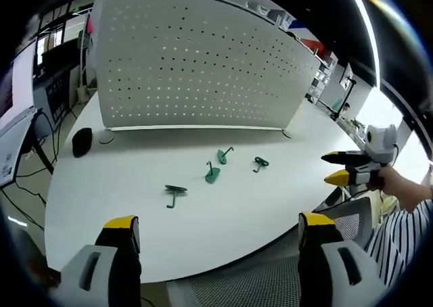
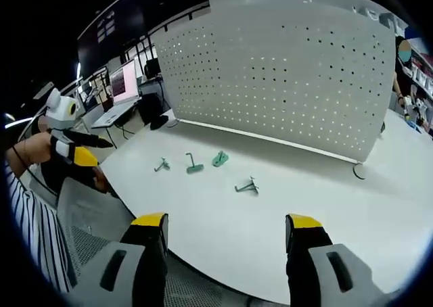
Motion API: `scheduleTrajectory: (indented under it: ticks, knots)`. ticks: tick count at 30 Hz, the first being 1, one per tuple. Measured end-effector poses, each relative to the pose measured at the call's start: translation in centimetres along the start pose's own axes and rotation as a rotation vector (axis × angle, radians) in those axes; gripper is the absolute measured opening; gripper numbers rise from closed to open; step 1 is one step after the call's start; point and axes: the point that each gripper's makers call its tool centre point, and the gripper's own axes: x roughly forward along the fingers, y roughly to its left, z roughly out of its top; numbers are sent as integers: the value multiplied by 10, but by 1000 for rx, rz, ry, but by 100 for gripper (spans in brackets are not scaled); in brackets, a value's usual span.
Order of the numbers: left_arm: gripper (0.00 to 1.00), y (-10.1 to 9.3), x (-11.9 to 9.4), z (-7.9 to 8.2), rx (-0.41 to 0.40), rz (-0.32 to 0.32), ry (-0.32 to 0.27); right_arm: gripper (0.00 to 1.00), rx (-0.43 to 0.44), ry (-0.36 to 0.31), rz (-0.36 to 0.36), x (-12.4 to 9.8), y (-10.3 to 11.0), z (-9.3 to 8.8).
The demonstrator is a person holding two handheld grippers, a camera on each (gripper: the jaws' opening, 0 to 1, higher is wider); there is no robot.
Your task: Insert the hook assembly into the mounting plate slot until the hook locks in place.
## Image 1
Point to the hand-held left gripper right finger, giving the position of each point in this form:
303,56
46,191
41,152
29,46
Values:
324,253

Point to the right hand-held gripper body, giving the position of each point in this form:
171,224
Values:
376,144

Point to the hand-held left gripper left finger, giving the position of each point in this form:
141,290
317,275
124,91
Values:
101,259

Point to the green hook assembly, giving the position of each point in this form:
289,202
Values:
260,163
212,173
223,155
176,192

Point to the white perforated mounting plate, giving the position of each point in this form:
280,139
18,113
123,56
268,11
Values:
199,60

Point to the grey round plate foot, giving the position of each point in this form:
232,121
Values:
106,138

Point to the person's right hand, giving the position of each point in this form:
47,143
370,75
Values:
385,180

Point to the grey mesh office chair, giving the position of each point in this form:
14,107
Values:
341,219

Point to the striped shirt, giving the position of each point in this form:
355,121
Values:
400,239

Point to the black cylindrical speaker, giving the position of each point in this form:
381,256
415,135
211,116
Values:
82,142

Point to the computer monitor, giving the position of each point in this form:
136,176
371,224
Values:
15,117

